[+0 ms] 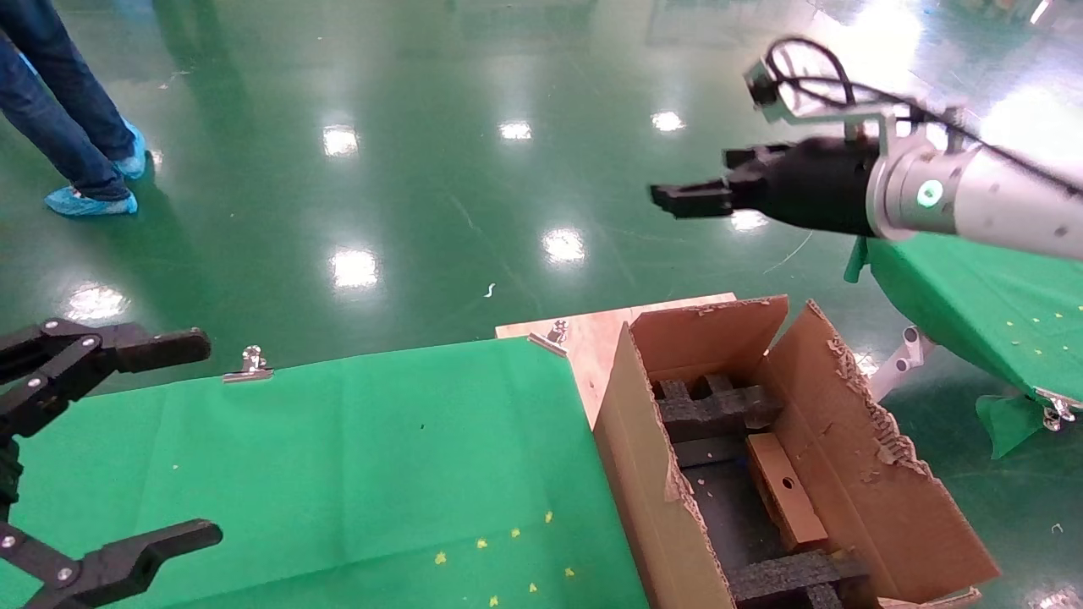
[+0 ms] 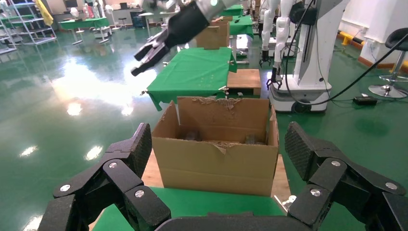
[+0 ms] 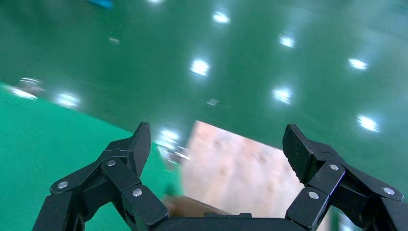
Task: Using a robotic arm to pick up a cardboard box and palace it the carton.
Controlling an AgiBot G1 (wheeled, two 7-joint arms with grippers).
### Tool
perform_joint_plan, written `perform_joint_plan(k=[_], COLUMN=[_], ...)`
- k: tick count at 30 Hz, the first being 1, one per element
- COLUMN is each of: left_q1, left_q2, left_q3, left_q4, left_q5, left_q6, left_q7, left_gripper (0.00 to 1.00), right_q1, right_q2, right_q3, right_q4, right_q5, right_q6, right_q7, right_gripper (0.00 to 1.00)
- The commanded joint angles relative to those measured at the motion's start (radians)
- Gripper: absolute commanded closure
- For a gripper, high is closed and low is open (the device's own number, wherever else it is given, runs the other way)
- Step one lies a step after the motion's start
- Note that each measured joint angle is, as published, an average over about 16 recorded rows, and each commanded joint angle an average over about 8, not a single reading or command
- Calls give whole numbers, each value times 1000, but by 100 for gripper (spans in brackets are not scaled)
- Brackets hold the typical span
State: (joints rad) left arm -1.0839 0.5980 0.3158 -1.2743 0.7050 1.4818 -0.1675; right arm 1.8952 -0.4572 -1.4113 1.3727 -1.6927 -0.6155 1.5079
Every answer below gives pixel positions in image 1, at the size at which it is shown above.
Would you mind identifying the person in blue jeans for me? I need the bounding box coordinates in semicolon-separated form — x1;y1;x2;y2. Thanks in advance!
0;0;147;217

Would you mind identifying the large open cardboard carton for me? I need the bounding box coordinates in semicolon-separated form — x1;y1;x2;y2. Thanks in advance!
592;294;1002;609

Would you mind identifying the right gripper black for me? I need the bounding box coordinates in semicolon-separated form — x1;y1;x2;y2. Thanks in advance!
649;135;882;238

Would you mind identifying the silver camera mounting bracket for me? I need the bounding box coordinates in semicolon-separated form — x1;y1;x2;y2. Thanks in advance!
778;85;970;157

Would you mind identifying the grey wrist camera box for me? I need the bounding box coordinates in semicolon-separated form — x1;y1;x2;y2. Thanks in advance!
743;58;805;111

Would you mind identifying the green cloth on side table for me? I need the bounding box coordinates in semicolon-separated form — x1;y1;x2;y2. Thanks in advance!
844;233;1083;462

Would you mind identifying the large green table cloth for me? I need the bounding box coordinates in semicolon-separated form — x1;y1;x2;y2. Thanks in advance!
0;336;652;609

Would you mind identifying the black camera cable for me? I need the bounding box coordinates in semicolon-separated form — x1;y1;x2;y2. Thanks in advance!
766;36;1083;200

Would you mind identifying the silver folding table leg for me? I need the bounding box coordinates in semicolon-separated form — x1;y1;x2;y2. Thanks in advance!
867;326;937;403

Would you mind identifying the small cardboard box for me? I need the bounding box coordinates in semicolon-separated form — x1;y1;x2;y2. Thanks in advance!
745;432;829;553

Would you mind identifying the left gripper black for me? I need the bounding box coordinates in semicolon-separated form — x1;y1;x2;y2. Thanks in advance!
0;318;225;609

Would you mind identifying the silver binder clip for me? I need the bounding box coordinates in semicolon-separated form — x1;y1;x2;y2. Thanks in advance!
528;320;570;358
1034;391;1077;432
223;345;274;383

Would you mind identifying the dark grey foam carton liner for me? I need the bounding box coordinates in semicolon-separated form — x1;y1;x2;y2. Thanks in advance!
674;436;792;572

